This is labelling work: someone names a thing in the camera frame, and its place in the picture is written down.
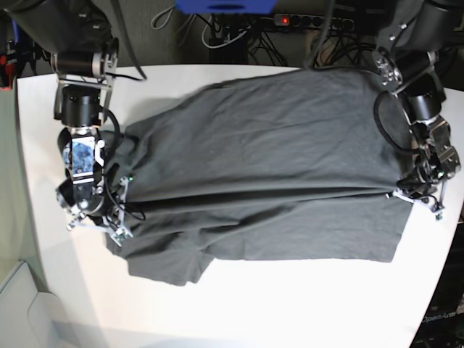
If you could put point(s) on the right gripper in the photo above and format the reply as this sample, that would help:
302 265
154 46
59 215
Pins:
114 213

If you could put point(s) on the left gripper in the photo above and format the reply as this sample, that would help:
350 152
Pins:
420 176

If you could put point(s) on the dark grey t-shirt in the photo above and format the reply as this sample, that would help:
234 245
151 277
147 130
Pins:
280 167

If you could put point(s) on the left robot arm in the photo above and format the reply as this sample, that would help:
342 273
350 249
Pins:
404 68

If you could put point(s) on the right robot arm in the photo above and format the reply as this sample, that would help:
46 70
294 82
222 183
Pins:
83 55

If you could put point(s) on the grey chair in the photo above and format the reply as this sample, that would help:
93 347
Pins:
31 318

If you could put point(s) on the red clamp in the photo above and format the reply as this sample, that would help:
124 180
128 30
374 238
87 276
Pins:
8 72

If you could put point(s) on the black power strip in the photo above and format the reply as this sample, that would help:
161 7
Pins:
305 21

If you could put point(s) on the blue box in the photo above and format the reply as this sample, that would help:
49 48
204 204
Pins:
225 6

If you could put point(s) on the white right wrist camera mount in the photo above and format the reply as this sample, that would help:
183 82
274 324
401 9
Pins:
80 212

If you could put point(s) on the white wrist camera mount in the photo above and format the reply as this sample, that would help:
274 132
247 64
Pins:
80 212
420 203

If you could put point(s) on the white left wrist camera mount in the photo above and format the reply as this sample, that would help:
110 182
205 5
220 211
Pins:
420 203

